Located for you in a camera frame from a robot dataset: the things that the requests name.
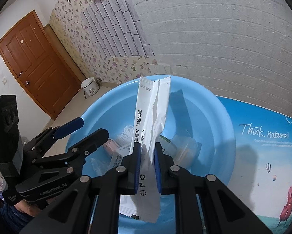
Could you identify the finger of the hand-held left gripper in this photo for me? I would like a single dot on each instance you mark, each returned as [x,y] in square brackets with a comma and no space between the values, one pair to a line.
[92,141]
[70,126]

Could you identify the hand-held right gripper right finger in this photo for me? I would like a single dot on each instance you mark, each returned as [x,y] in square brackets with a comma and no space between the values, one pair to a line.
[157,170]

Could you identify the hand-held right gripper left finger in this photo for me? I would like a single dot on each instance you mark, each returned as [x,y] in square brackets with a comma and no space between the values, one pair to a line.
[137,165]

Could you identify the yellow tissue pack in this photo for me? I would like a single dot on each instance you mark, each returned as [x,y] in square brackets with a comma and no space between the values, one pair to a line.
[116,160]

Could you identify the white green garbage bag roll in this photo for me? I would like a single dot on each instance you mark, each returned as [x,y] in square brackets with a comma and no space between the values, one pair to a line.
[166,146]

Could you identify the clear toothpick box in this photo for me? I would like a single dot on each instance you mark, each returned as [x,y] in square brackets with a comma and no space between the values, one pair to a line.
[183,148]

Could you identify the white serrated sachet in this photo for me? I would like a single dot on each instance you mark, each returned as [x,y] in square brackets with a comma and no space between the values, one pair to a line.
[127,207]

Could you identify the long white paper packet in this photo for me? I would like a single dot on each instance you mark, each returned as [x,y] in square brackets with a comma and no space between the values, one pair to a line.
[150,112]

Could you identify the blue plastic basin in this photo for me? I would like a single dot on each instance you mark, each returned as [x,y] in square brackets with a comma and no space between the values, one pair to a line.
[204,126]

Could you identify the white rice cooker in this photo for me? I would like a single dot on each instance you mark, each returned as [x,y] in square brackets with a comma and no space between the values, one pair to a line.
[90,87]

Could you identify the brown wooden door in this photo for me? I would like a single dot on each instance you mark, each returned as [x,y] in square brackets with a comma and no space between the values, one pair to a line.
[36,61]

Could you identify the white wall switch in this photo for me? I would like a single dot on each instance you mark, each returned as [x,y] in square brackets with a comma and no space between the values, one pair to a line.
[4,81]

